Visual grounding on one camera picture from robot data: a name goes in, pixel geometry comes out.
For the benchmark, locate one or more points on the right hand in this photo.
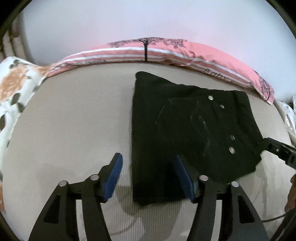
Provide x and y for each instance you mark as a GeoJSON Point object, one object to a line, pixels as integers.
{"type": "Point", "coordinates": [291, 196]}

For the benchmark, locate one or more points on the clear plastic bag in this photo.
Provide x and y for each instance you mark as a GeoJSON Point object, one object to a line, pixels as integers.
{"type": "Point", "coordinates": [287, 112]}

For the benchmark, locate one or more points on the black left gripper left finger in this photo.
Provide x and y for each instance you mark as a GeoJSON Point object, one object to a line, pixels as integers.
{"type": "Point", "coordinates": [58, 218]}

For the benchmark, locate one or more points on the pink striped tree-print pillow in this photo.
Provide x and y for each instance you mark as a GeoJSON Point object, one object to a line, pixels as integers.
{"type": "Point", "coordinates": [176, 52]}

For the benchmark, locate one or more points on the black pants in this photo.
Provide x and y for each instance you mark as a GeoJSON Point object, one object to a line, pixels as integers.
{"type": "Point", "coordinates": [213, 130]}

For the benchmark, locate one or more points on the beige textured bed sheet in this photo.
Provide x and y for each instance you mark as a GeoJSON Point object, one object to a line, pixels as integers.
{"type": "Point", "coordinates": [70, 129]}

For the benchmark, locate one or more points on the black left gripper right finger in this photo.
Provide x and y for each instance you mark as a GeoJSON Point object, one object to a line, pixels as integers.
{"type": "Point", "coordinates": [224, 211]}

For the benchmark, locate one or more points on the white floral pillow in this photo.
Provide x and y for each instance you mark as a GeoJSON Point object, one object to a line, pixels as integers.
{"type": "Point", "coordinates": [20, 79]}

